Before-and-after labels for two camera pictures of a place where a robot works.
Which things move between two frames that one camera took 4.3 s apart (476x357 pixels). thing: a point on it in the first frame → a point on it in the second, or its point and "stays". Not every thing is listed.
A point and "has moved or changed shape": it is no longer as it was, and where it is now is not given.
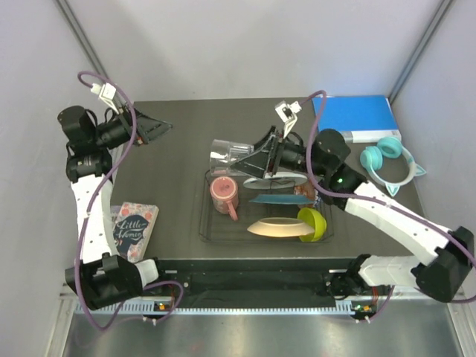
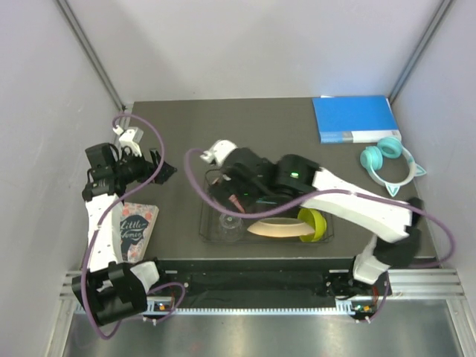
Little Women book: [132, 228] stays
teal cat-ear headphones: [372, 157] stays
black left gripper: [149, 129] → [156, 172]
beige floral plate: [281, 227] stays
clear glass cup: [224, 154] has moved or changed shape
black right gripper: [254, 165] → [224, 187]
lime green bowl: [312, 216] stays
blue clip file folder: [363, 119] stays
